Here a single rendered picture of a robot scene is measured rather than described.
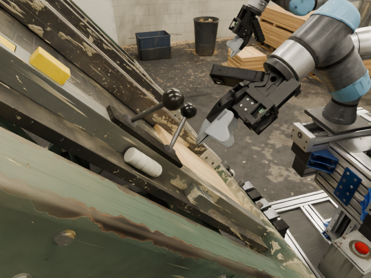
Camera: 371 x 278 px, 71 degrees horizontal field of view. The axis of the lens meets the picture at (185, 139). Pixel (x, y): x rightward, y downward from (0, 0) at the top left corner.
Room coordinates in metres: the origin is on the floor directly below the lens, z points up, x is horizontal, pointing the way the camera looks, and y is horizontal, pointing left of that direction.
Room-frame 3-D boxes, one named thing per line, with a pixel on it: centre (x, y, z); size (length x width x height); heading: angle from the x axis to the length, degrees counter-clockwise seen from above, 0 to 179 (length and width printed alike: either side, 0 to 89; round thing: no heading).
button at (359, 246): (0.46, -0.56, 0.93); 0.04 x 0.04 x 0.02
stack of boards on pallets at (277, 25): (4.89, -2.39, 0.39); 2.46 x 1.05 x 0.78; 16
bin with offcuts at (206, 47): (5.36, -0.40, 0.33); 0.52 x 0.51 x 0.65; 16
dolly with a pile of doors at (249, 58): (4.16, -0.93, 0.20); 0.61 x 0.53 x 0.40; 16
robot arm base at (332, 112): (1.10, -0.76, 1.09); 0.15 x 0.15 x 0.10
